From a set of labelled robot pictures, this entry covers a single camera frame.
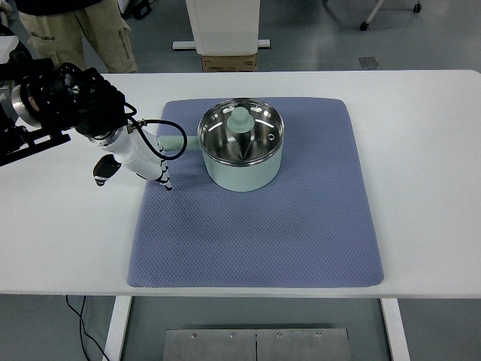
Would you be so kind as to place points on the white table leg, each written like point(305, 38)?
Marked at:
point(395, 330)
point(117, 329)

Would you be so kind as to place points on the wheeled chair base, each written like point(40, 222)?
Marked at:
point(386, 15)

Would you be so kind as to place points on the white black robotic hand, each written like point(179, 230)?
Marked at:
point(137, 151)

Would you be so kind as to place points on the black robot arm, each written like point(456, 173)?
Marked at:
point(51, 99)

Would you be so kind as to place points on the metal base plate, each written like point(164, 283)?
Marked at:
point(257, 344)

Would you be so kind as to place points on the white cabinet on stand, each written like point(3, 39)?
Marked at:
point(224, 28)

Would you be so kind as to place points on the cardboard box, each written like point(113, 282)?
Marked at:
point(229, 63)

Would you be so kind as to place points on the blue quilted mat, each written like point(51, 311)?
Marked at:
point(310, 227)

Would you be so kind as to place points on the person in khaki trousers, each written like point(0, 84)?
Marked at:
point(57, 30)

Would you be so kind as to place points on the grey floor plate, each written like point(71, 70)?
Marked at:
point(369, 63)

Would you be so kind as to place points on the white table right leg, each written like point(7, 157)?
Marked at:
point(395, 330)

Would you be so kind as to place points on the white table left leg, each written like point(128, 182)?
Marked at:
point(117, 329)

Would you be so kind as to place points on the green pot with handle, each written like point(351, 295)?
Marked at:
point(236, 143)

